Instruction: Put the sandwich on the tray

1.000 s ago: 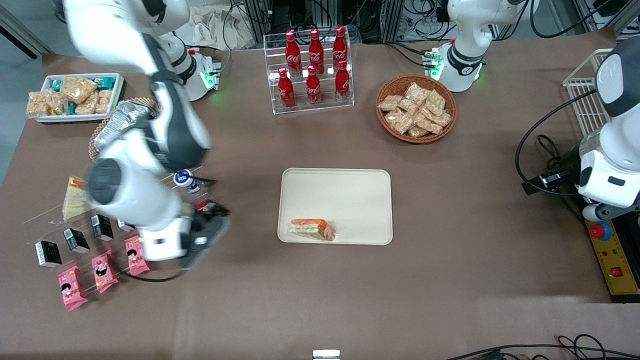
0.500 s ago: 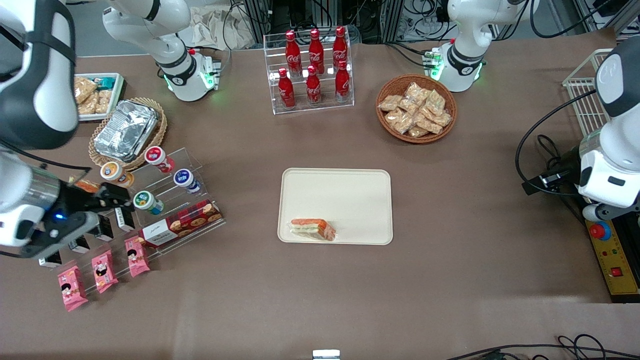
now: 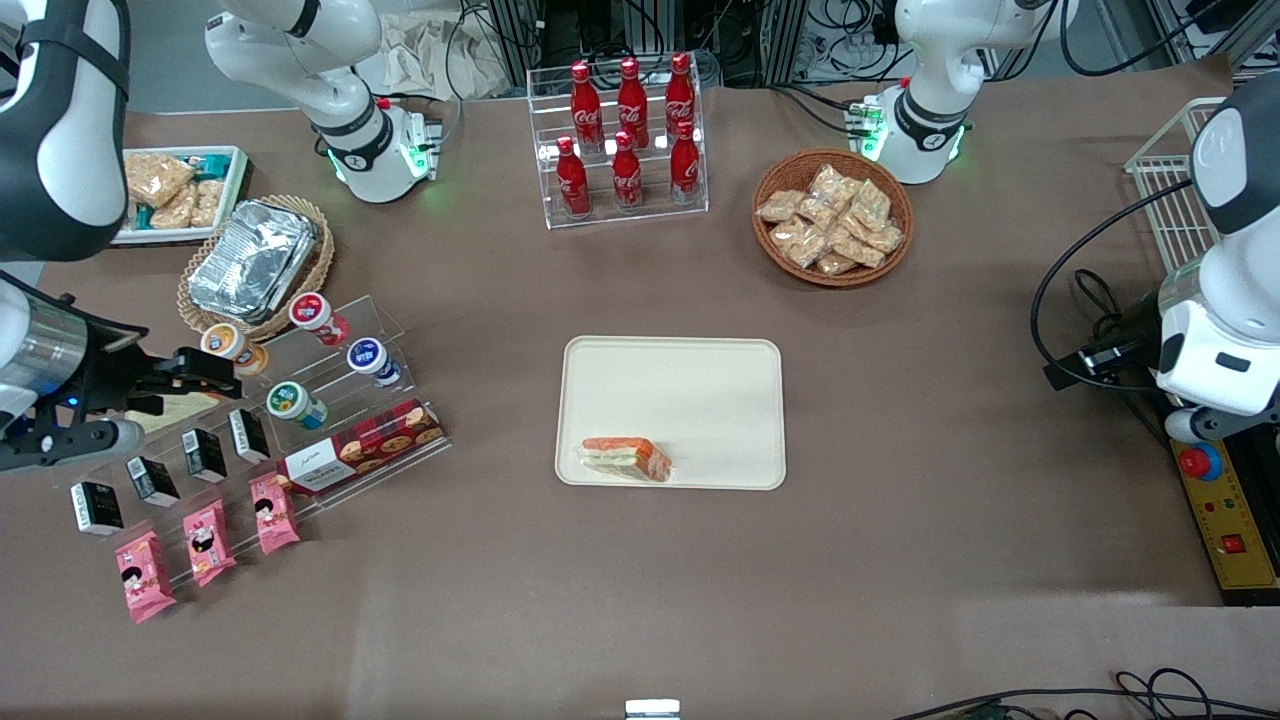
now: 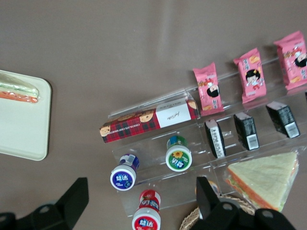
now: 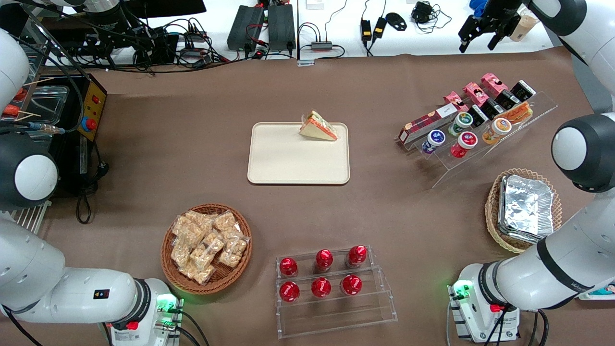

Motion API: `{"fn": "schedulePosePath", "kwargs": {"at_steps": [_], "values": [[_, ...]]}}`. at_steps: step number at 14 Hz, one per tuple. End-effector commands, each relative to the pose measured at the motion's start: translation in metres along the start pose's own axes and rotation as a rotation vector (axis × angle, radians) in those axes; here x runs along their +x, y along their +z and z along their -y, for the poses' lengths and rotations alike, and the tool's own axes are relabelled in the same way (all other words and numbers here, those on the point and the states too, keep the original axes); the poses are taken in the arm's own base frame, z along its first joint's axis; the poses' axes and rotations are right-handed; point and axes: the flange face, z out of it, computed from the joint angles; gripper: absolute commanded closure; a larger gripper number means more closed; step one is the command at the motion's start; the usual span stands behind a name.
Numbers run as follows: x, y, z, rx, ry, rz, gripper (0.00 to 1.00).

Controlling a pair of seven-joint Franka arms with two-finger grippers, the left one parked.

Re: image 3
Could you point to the large rice cracker bag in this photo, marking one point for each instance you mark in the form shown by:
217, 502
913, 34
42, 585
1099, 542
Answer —
158, 178

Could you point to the white rectangular snack bin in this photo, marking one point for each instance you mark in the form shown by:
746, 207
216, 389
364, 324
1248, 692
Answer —
235, 190

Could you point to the pink snack packet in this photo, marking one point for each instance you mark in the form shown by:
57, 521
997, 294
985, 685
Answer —
209, 542
273, 512
145, 577

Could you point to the red lid yogurt cup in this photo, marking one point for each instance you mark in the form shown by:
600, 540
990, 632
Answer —
318, 315

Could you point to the small black carton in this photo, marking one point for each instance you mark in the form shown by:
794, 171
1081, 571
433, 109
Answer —
97, 510
152, 480
204, 455
248, 435

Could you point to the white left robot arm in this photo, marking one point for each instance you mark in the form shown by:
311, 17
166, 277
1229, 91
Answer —
925, 120

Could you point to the red plaid cookie box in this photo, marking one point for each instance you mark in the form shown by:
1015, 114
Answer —
360, 448

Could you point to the red cola bottle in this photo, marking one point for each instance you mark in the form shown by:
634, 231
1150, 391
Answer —
632, 98
626, 178
572, 185
680, 95
685, 168
586, 100

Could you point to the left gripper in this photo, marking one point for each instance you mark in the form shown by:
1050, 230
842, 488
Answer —
1137, 322

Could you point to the yellow emergency stop box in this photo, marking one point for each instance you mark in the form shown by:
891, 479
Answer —
1225, 520

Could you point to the clear bag of crackers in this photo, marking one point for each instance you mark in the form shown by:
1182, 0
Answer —
798, 242
858, 248
836, 264
871, 203
886, 238
780, 206
832, 183

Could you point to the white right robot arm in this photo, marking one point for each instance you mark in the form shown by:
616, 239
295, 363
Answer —
350, 60

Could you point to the round brown wicker basket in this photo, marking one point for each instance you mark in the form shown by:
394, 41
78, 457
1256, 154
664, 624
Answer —
775, 262

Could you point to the blue lid yogurt cup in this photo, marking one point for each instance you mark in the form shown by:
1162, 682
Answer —
373, 360

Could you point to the oval light wicker basket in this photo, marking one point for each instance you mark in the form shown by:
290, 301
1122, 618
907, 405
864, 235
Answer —
310, 285

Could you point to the orange lid yogurt cup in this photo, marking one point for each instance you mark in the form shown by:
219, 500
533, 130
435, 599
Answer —
232, 345

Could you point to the clear acrylic bottle rack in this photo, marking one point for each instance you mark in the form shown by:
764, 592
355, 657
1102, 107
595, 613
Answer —
650, 215

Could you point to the green lid yogurt cup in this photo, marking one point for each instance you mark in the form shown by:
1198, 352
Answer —
295, 403

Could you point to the teal snack packet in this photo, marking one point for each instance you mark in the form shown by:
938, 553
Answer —
212, 163

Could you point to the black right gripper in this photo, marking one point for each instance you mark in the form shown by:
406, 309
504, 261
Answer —
112, 377

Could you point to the beige plastic tray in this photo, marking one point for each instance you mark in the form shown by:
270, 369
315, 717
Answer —
670, 390

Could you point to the crumpled beige cloth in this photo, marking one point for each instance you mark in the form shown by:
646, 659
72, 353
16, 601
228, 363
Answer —
430, 55

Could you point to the clear acrylic stepped stand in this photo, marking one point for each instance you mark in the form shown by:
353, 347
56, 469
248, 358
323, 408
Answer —
380, 325

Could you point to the silver foil food container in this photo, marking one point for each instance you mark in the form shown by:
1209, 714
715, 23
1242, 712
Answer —
250, 260

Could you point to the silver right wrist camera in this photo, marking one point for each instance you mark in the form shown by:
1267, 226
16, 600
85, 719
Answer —
80, 445

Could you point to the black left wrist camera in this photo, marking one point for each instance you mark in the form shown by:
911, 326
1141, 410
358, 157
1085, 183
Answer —
1100, 358

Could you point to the triangle sandwich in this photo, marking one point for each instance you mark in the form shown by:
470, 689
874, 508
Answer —
188, 408
625, 456

